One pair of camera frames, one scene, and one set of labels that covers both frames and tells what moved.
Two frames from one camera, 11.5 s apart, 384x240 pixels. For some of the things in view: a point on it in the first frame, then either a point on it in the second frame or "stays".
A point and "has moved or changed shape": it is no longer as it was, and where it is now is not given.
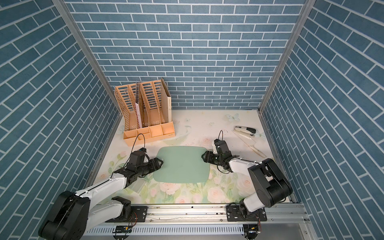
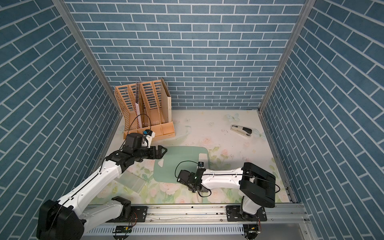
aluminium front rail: x=205 y=214 stays
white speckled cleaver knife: x=251 y=141 has moved or changed shape
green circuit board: x=123 y=229 stays
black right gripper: x=208 y=156 → x=190 y=188
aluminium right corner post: x=308 y=7 stays
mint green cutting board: x=182 y=164 stays
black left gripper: x=154 y=166 → x=159 y=155
